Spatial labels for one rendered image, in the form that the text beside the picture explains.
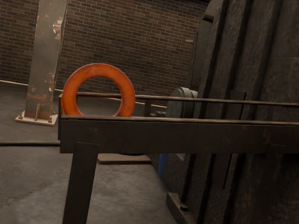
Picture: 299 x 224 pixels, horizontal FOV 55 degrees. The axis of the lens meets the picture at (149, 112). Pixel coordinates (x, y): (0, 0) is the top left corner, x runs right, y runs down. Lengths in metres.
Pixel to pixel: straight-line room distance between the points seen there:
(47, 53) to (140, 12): 4.11
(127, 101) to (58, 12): 2.60
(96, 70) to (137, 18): 6.30
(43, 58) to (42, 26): 0.32
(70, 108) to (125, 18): 6.27
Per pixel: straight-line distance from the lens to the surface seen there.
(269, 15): 1.19
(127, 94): 0.76
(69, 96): 0.75
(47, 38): 3.27
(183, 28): 7.31
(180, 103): 2.08
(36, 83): 3.29
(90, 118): 0.73
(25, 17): 6.96
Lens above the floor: 0.73
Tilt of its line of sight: 7 degrees down
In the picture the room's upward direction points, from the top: 11 degrees clockwise
